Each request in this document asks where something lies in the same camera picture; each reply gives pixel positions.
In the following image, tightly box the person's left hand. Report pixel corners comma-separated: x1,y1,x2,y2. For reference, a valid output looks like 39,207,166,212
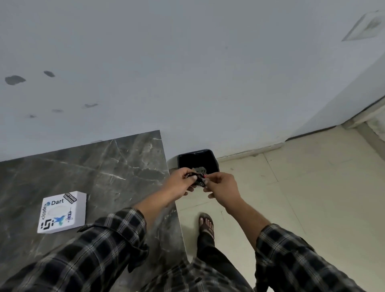
164,168,198,208

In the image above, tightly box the person's right hand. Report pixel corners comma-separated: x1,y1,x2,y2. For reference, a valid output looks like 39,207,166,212
203,172,243,215

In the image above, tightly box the small black object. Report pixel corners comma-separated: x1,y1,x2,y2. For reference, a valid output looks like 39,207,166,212
185,170,210,189

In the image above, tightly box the person's right forearm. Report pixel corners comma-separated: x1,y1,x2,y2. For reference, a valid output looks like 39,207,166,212
223,198,366,292

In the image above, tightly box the person's left forearm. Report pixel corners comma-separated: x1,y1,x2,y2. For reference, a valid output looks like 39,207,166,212
0,189,175,292

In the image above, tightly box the black waste bin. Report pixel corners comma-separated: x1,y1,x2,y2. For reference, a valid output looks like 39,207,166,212
177,149,219,181

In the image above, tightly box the brown sandal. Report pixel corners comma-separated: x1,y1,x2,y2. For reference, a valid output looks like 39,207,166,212
198,213,215,241

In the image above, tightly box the person's black trouser leg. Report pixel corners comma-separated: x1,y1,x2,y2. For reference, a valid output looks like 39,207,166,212
196,232,254,292

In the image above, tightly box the plaid shirt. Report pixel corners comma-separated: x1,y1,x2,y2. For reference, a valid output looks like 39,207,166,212
137,256,254,292

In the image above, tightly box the white box with stickers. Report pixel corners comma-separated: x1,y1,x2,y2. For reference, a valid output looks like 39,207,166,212
37,190,87,234

